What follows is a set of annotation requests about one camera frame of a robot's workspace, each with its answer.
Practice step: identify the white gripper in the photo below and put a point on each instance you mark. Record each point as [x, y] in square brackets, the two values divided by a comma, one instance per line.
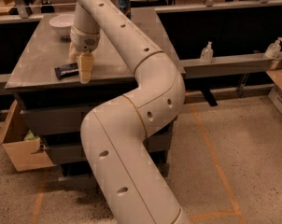
[84, 41]

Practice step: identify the dark blue rxbar wrapper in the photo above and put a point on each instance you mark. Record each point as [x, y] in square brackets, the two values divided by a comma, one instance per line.
[67, 70]

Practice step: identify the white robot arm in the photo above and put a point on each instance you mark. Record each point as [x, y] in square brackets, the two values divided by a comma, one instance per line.
[112, 134]

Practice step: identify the white ceramic bowl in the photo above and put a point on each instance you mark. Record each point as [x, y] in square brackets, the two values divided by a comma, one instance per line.
[62, 24]

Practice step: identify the grey three-drawer cabinet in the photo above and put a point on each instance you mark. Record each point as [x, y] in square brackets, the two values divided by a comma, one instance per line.
[55, 113]

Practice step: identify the blue and silver drink can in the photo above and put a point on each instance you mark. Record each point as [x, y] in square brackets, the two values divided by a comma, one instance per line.
[125, 7]

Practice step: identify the open cardboard box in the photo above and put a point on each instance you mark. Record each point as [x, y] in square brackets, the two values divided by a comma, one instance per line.
[24, 154]

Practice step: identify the clear sanitizer pump bottle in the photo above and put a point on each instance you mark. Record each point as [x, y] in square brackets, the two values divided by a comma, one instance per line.
[207, 53]

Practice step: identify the grey metal railing ledge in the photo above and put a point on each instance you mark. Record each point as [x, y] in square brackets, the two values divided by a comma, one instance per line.
[239, 32]

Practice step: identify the cardboard box at right edge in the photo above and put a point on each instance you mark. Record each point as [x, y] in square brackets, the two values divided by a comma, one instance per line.
[275, 95]

